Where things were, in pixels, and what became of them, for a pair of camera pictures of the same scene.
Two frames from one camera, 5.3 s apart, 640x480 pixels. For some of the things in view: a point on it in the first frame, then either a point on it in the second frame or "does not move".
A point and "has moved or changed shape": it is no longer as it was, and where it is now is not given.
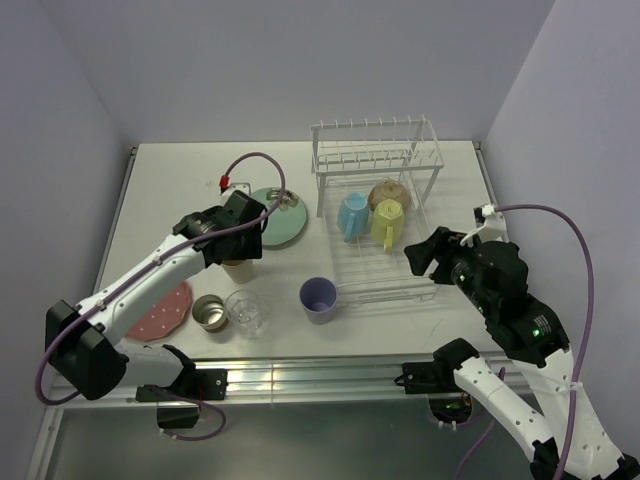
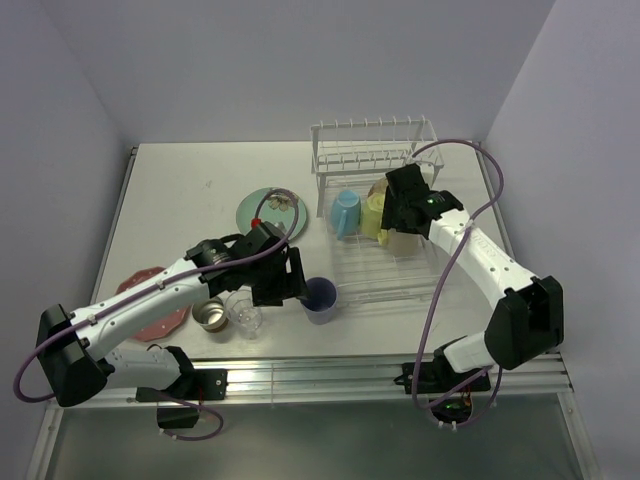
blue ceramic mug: [353, 216] has moved or changed shape
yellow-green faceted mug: [387, 224] has moved or changed shape
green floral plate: [285, 222] does not move
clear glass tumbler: [245, 311] does not move
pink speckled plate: [164, 316] does not move
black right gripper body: [451, 251] to [392, 216]
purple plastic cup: [318, 296] does not move
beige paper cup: [241, 271] has moved or changed shape
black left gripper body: [248, 246] to [270, 281]
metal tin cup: [210, 312] does not move
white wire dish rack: [375, 179] does not move
